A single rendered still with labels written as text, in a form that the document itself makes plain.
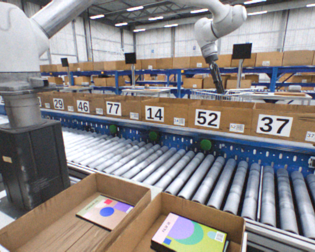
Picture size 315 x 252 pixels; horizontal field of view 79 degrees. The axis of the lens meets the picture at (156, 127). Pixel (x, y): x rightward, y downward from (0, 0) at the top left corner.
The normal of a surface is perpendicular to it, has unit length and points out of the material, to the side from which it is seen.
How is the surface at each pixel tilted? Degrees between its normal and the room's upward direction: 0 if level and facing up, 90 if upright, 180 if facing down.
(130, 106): 91
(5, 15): 70
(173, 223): 0
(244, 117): 90
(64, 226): 1
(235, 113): 90
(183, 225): 0
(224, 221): 89
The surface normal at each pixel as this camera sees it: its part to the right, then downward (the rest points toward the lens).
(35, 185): 0.89, 0.11
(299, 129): -0.49, 0.26
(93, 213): -0.01, -0.96
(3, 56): 0.33, 0.29
